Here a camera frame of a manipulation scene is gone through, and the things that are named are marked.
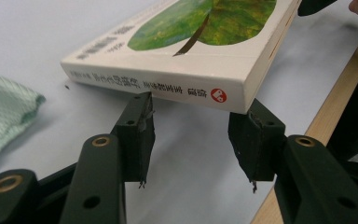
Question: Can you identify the white caterpillar picture book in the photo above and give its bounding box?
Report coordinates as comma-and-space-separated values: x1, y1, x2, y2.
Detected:
60, 0, 302, 115

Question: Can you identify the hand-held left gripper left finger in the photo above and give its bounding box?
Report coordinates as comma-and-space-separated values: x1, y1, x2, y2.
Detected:
111, 91, 157, 189

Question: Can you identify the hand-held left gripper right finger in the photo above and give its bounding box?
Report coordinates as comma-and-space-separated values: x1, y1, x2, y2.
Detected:
227, 98, 287, 194

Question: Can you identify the light green mesh cloth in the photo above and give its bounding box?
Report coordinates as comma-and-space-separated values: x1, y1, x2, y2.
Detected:
0, 69, 47, 169

